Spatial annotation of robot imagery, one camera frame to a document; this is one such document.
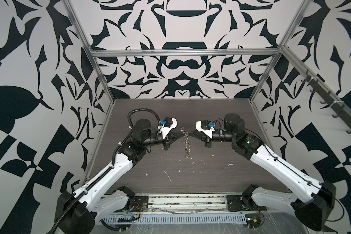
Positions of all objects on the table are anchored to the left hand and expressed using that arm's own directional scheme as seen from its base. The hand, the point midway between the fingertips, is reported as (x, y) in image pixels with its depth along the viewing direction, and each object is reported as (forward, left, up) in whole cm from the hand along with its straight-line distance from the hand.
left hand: (184, 129), depth 66 cm
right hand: (-2, -3, +1) cm, 3 cm away
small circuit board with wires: (-32, -32, -31) cm, 55 cm away
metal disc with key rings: (-6, -1, -4) cm, 7 cm away
